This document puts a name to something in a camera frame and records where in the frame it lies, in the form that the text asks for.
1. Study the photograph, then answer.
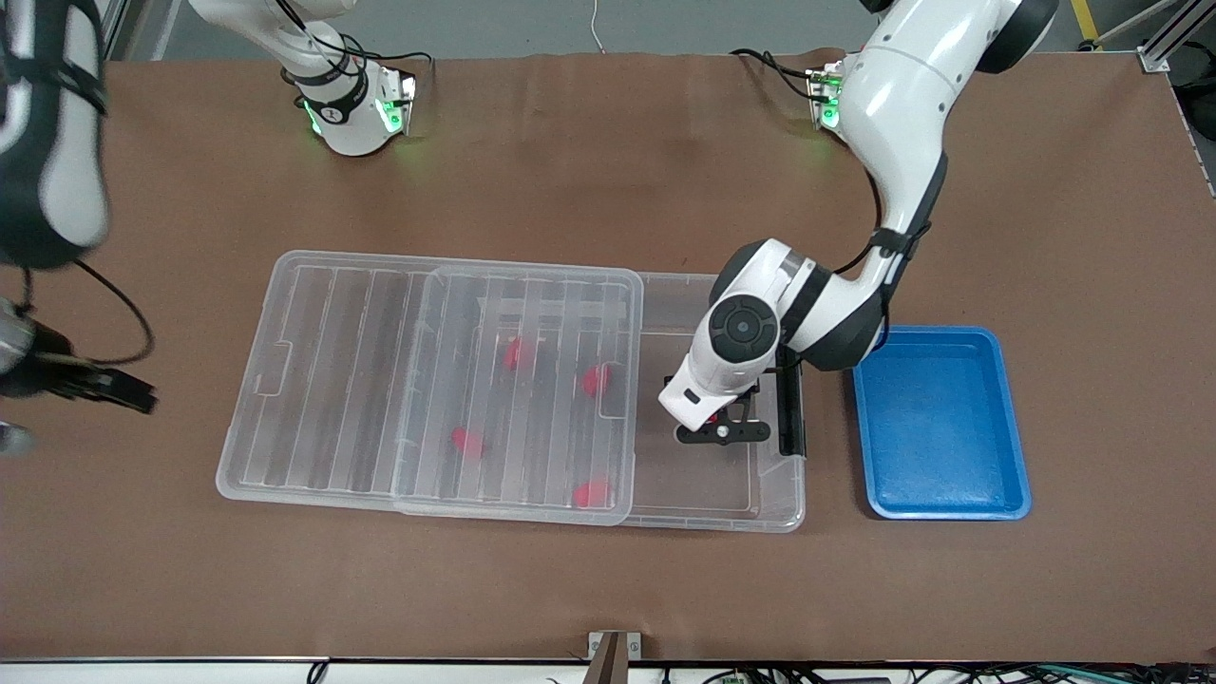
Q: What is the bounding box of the black right arm base cable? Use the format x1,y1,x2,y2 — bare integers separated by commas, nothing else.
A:
351,43,436,69

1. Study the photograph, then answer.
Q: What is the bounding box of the clear ribbed plastic lid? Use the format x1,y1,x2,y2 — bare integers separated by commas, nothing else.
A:
216,249,647,528

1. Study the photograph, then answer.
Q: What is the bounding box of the black arm base cable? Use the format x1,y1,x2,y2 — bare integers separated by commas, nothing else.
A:
730,47,820,101
351,43,436,69

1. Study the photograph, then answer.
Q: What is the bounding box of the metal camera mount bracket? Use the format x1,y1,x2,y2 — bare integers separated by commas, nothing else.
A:
587,631,643,684

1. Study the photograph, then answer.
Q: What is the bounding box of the tangled black cable bundle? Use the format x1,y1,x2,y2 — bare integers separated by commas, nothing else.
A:
655,663,1216,684

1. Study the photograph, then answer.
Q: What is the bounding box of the black left arm base cable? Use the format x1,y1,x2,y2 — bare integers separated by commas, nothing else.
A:
730,47,820,101

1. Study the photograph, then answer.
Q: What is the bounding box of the blue plastic tray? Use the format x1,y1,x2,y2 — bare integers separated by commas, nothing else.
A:
851,326,1034,522

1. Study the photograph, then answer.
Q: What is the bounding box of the aluminium frame profile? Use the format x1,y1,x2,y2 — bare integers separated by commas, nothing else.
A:
95,0,134,60
1137,0,1216,74

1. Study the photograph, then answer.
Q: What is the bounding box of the clear plastic storage box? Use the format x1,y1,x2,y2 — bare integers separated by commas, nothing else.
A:
392,266,808,534

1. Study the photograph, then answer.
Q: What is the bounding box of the black box latch handle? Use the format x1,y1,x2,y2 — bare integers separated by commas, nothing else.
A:
777,366,808,458

